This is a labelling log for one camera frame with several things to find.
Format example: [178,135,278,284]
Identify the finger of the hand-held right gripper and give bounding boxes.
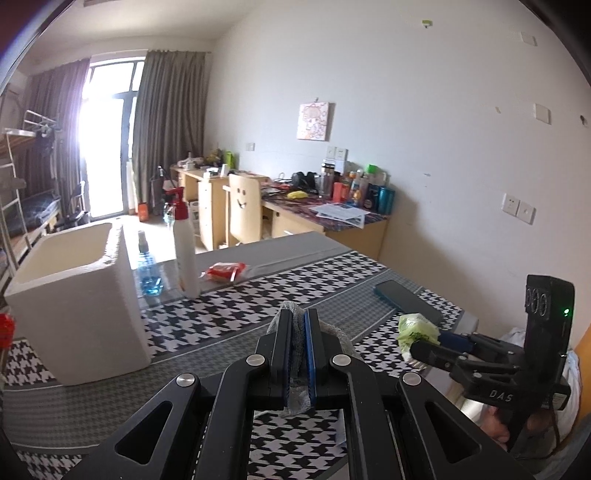
[411,340,465,370]
[438,332,481,352]

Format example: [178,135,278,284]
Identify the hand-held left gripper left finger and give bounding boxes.
[65,308,293,480]

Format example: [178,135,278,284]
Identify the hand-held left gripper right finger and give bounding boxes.
[302,308,546,480]

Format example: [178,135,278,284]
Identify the green plastic bag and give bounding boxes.
[398,313,441,365]

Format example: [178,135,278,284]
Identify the grey mesh sleeve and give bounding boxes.
[268,300,356,418]

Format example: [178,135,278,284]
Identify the white foam box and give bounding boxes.
[4,222,152,386]

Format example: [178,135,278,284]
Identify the person's right hand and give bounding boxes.
[480,406,555,446]

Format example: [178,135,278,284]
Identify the black smartphone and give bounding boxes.
[374,279,444,326]

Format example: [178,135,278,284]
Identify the houndstooth tablecloth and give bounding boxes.
[0,231,478,480]

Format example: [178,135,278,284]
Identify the red snack packet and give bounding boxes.
[205,261,247,282]

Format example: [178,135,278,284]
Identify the wooden desk with patterned top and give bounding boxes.
[261,185,389,261]

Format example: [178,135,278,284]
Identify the white lotion bottle red pump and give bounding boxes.
[165,187,201,298]

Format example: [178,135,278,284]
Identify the printed paper sheets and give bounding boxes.
[309,202,372,229]

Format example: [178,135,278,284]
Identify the wooden chair with smiley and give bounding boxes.
[228,173,266,245]

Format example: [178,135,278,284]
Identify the blue liquid bottle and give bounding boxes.
[136,231,164,297]

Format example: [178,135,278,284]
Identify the plain wooden desk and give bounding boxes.
[170,165,269,252]

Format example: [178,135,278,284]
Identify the black hair dryer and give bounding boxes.
[291,171,319,192]

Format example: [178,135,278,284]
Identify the cluster of toiletry bottles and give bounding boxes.
[321,164,395,215]

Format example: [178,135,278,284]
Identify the black folding cart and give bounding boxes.
[150,166,167,215]

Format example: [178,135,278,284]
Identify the black folding chair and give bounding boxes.
[55,180,90,232]

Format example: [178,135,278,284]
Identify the brown curtain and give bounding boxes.
[131,50,206,215]
[25,59,90,217]

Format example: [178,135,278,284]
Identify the glass balcony door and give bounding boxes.
[76,55,146,222]

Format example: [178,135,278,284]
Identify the red plastic bag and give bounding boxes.
[0,314,16,352]

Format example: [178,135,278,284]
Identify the metal bunk bed with ladder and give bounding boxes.
[0,111,63,287]

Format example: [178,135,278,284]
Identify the double wall outlet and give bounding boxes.
[502,193,536,224]

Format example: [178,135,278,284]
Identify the cartoon wall picture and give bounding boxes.
[297,102,334,141]

